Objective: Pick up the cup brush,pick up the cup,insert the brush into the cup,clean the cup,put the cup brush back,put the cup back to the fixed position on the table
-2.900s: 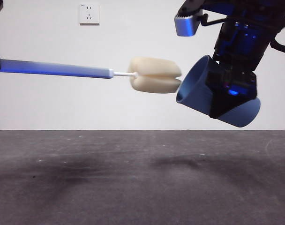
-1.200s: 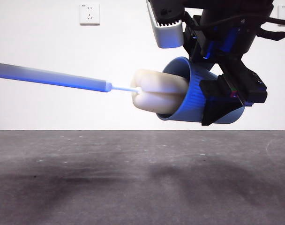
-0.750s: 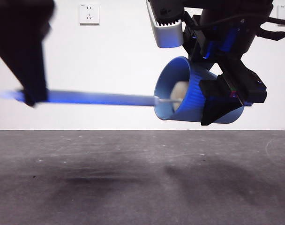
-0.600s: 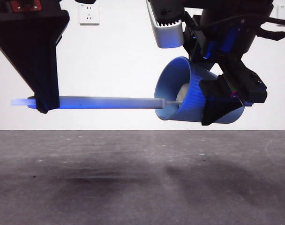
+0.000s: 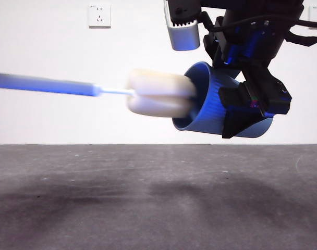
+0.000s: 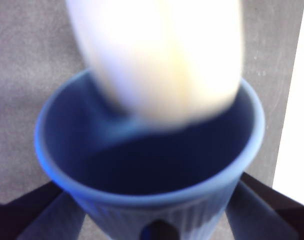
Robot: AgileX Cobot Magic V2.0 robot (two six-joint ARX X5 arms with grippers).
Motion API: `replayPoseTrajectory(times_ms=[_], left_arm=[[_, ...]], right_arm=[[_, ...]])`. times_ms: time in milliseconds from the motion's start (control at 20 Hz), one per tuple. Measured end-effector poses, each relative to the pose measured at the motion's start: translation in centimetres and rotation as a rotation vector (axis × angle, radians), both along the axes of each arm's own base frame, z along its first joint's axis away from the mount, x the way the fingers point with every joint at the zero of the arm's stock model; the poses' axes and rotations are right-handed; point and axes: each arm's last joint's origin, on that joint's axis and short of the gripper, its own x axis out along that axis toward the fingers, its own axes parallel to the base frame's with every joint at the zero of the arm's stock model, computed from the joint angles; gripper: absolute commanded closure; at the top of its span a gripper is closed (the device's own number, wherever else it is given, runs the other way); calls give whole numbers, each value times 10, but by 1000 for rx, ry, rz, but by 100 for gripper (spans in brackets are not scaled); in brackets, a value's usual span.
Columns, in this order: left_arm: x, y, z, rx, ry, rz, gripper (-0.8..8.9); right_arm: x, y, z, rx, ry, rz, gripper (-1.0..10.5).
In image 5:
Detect blue ribbed plastic cup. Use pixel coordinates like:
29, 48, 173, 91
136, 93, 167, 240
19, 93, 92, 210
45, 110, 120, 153
171, 61, 275, 139

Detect black cable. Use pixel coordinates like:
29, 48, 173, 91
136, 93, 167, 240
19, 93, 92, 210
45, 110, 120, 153
200, 10, 317, 48

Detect grey-handled sponge cup brush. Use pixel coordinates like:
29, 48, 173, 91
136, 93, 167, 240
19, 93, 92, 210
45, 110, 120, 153
0, 68, 198, 119

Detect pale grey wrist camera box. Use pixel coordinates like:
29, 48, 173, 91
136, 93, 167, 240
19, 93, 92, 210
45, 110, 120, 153
163, 0, 202, 52

